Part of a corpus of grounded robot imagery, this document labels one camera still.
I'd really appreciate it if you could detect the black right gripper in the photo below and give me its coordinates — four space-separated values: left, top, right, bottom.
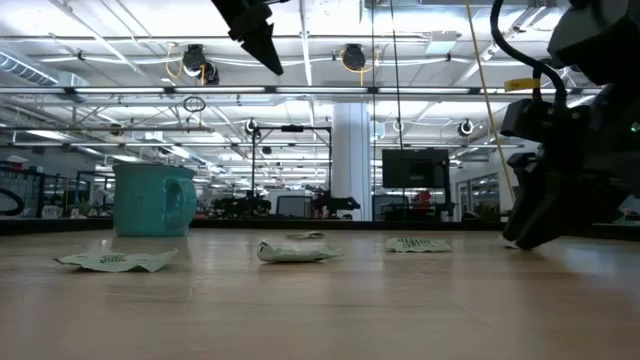
501 82 640 251

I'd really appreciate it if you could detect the yellow label tag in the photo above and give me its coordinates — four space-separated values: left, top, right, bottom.
503 76 542 94

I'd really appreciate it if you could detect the black monitor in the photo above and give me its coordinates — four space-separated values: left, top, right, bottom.
381 148 452 190

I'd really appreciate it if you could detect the green white sweetener packet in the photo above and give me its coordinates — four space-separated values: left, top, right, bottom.
384 236 454 254
256 240 346 264
53 248 179 274
285 230 327 241

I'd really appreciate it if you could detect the white building pillar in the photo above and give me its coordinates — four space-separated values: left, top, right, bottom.
331 102 374 222

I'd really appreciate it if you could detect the teal ceramic mug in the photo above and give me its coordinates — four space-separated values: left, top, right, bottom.
111 163 198 238

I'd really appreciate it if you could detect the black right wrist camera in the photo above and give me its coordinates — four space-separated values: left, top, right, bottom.
499 97 592 151

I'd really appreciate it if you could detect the black stand frame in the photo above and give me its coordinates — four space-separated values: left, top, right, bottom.
251 124 334 201

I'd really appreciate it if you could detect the yellow hanging cable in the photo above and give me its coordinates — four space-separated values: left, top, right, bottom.
464 0 518 205

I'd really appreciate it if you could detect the black camera cable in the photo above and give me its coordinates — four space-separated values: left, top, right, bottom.
489 0 570 110

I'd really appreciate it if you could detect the thin black hanging cable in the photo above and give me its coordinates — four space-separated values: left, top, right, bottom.
388 0 407 222

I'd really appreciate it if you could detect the black curved hose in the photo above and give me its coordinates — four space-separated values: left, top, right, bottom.
0 186 27 218

